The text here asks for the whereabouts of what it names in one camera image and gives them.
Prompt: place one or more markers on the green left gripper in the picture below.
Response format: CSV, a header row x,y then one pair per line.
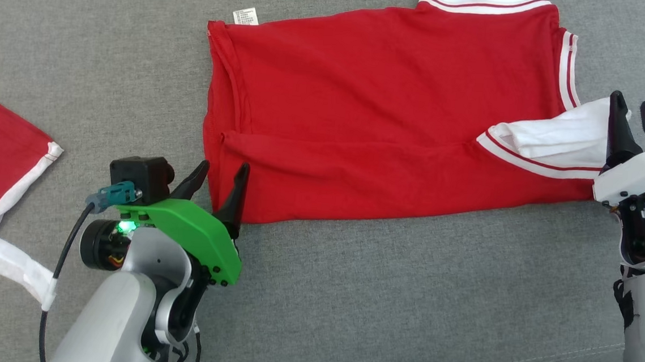
x,y
194,229

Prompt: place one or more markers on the red Bulls jersey white trim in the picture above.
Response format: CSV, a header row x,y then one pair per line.
x,y
391,95

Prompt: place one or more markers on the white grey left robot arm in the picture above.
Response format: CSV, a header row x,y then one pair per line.
x,y
114,314

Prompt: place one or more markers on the grey fabric sofa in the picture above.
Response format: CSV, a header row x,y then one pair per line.
x,y
348,296

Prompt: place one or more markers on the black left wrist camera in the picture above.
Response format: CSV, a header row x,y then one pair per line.
x,y
141,174

